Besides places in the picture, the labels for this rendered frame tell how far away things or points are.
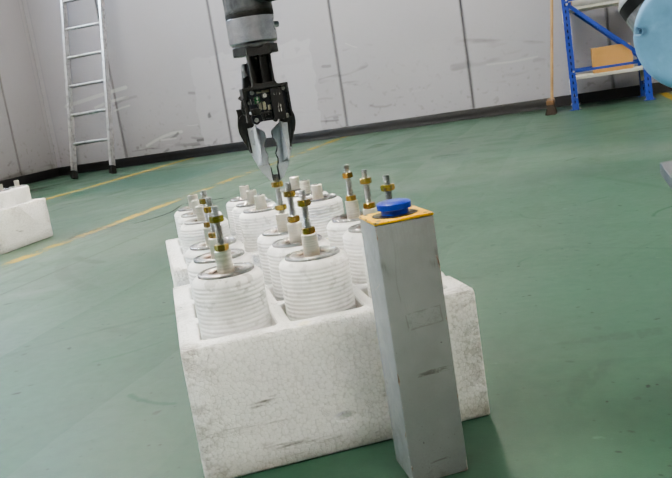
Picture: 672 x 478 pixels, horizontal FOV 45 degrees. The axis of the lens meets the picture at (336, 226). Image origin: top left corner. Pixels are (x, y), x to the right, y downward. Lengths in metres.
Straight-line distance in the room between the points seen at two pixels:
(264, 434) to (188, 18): 7.36
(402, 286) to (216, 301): 0.26
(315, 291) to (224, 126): 7.13
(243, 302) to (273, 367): 0.09
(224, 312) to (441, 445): 0.32
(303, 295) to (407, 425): 0.23
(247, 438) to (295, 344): 0.13
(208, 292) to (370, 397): 0.25
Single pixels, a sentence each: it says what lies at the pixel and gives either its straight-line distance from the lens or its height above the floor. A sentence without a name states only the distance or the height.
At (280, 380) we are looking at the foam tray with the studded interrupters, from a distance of 1.05.
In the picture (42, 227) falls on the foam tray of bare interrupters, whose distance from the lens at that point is 3.92.
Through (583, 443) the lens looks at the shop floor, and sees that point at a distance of 1.06.
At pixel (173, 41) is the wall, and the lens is 8.35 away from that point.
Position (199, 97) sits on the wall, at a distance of 8.25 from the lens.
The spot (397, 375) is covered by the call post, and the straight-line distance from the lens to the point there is 0.94.
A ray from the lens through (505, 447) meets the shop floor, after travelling 1.06.
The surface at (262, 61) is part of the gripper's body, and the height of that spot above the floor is 0.52.
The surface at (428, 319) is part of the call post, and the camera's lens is 0.94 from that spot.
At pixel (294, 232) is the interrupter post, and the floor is 0.27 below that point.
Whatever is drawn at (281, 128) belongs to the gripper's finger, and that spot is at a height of 0.42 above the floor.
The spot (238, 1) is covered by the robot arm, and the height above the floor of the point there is 0.62.
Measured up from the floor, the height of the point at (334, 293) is 0.20.
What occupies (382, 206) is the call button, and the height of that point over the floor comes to 0.33.
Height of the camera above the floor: 0.47
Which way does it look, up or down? 10 degrees down
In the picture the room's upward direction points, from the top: 9 degrees counter-clockwise
